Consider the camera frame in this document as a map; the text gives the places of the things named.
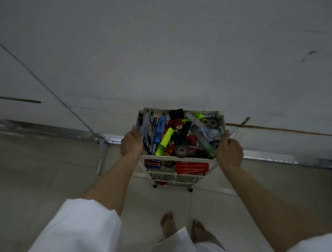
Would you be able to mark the clear plastic pen tube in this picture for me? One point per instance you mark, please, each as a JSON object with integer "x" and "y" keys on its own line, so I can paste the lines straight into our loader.
{"x": 195, "y": 121}

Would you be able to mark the black chunky eraser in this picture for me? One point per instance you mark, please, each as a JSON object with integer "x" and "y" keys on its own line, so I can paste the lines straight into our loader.
{"x": 178, "y": 137}

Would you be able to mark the person's left hand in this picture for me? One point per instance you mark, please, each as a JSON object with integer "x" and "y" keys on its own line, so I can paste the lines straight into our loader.
{"x": 131, "y": 145}

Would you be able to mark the black rectangular block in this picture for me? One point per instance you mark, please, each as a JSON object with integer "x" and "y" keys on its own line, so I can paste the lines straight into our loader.
{"x": 176, "y": 114}

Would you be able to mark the grey correction tape dispenser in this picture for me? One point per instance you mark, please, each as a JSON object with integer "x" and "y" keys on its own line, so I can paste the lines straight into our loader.
{"x": 185, "y": 150}

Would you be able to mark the person's right hand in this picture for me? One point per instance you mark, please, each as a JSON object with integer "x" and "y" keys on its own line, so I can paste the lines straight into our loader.
{"x": 229, "y": 154}

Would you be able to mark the person's left forearm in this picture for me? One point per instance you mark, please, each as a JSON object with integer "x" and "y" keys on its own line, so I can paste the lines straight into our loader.
{"x": 114, "y": 181}

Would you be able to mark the white tiered trolley cart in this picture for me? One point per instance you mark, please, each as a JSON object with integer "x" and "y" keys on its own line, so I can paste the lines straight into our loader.
{"x": 181, "y": 159}

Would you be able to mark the person's left thumb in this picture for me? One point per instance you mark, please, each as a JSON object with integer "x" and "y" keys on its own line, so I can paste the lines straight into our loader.
{"x": 136, "y": 132}

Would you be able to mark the bunch of black grey pens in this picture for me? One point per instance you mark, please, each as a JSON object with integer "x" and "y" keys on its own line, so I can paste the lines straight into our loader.
{"x": 146, "y": 129}

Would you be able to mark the red round tape dispenser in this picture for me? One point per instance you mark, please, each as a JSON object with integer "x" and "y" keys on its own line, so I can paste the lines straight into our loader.
{"x": 192, "y": 140}
{"x": 179, "y": 124}
{"x": 170, "y": 150}

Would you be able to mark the blue marker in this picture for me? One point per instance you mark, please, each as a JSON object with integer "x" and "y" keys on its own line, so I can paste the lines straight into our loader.
{"x": 160, "y": 129}

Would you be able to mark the person's foot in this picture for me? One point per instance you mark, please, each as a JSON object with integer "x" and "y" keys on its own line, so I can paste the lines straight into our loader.
{"x": 167, "y": 224}
{"x": 199, "y": 231}

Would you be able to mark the blue striped packet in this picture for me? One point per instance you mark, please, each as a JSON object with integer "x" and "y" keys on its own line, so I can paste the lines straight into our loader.
{"x": 152, "y": 164}

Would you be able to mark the person's right forearm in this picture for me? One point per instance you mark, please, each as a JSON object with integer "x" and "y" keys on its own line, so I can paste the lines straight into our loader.
{"x": 264, "y": 207}

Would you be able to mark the person's right foot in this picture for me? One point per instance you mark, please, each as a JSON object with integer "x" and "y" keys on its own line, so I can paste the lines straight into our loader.
{"x": 199, "y": 231}

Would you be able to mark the person's right thumb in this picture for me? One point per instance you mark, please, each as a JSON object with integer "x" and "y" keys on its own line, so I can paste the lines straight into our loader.
{"x": 225, "y": 137}

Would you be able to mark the person's left foot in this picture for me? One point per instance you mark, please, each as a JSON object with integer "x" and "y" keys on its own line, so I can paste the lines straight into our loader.
{"x": 167, "y": 224}

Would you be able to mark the clear tape dispenser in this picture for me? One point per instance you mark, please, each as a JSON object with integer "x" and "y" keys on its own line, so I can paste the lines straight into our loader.
{"x": 211, "y": 122}

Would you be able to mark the red flat box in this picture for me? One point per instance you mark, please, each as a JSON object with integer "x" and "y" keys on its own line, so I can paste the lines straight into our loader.
{"x": 192, "y": 168}

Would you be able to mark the yellow green highlighter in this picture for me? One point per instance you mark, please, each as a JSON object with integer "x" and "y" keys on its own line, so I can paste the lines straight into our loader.
{"x": 166, "y": 140}

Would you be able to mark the white garment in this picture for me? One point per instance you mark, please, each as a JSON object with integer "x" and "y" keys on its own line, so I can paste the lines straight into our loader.
{"x": 77, "y": 228}

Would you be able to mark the metal floor track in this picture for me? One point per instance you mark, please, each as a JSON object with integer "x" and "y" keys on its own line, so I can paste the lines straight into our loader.
{"x": 51, "y": 131}

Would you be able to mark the slim yellow highlighter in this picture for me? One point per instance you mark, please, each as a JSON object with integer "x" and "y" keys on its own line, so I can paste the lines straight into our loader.
{"x": 197, "y": 115}

